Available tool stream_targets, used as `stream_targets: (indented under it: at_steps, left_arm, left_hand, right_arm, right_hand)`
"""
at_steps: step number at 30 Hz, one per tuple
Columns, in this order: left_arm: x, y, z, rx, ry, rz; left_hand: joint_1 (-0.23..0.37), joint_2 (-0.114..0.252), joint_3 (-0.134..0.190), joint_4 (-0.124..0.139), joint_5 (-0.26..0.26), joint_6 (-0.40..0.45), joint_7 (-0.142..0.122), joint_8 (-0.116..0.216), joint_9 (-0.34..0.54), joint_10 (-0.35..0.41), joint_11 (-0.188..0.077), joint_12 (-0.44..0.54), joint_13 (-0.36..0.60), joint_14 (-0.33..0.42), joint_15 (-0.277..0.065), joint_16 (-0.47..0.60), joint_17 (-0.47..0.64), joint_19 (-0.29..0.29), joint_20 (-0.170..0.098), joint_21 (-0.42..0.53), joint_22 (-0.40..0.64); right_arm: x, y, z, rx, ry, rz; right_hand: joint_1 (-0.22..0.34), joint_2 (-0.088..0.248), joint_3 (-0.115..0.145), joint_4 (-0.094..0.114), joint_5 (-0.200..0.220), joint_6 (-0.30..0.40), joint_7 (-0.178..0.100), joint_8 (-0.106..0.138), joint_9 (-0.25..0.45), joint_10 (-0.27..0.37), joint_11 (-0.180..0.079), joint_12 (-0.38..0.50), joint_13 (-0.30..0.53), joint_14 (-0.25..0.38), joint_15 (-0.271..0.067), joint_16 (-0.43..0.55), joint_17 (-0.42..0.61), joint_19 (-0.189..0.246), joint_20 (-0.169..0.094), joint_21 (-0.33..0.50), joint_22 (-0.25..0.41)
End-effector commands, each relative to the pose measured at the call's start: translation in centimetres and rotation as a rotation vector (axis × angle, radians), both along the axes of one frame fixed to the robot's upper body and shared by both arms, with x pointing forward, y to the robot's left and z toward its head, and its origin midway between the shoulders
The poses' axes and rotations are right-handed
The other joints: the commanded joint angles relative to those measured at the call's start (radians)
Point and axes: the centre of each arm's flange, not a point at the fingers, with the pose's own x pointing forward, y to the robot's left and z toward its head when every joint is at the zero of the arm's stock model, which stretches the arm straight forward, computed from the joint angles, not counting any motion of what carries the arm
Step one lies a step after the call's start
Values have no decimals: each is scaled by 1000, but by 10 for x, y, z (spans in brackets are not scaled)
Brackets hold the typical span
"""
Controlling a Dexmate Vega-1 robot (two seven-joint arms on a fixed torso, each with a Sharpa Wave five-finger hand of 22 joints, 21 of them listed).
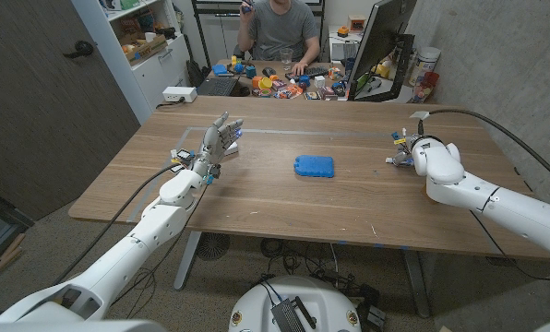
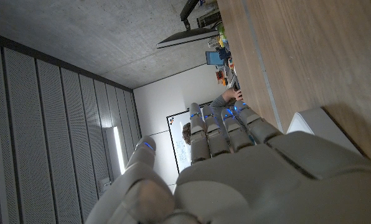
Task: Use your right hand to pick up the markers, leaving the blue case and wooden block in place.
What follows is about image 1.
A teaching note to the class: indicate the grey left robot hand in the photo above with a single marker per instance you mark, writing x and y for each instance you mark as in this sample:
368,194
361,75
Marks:
215,140

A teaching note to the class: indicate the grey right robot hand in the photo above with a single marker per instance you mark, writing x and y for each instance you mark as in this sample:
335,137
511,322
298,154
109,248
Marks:
402,159

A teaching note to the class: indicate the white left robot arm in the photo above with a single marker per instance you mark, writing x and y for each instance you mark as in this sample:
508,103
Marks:
164,221

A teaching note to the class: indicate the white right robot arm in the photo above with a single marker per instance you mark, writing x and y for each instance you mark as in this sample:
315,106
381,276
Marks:
487,200

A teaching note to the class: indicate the blue case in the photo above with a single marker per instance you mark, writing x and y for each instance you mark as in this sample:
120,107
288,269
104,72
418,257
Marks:
314,166

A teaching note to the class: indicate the small white box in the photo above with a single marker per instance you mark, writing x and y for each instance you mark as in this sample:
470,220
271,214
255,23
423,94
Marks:
232,148

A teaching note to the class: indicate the black laptop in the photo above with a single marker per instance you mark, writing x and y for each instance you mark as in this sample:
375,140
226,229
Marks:
217,86

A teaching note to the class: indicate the white power strip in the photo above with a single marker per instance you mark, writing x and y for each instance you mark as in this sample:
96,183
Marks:
179,94

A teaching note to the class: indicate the white shelf cabinet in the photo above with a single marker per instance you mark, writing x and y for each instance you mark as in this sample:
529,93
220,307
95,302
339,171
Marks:
162,74

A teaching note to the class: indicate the black computer mouse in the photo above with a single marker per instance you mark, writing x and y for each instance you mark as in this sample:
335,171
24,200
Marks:
269,72

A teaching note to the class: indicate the white canister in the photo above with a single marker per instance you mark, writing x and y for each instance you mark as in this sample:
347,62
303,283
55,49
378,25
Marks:
423,64

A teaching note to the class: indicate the round black floor fan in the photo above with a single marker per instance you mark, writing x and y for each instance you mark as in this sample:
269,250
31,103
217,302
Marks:
212,246

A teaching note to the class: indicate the clear drinking glass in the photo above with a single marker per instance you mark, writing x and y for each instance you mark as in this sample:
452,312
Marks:
286,57

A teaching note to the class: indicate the cardboard box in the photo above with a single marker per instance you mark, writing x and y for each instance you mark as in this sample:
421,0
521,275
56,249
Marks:
146,48

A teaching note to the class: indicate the black keyboard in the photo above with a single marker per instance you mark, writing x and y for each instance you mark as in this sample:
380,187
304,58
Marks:
315,72

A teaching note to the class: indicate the black computer monitor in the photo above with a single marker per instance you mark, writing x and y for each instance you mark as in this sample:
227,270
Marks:
379,39

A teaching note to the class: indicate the grey table leg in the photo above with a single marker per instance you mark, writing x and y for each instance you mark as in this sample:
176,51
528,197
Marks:
186,263
416,286

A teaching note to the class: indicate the person in grey t-shirt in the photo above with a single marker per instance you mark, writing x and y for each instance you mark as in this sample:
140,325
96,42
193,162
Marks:
282,30

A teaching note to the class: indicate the small orange box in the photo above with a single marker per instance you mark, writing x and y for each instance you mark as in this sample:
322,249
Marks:
356,23

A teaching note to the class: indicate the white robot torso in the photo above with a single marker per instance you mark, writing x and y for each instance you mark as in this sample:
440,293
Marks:
256,309

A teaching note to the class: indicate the black device on torso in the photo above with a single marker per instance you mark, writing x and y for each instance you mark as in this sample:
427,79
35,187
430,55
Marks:
286,317

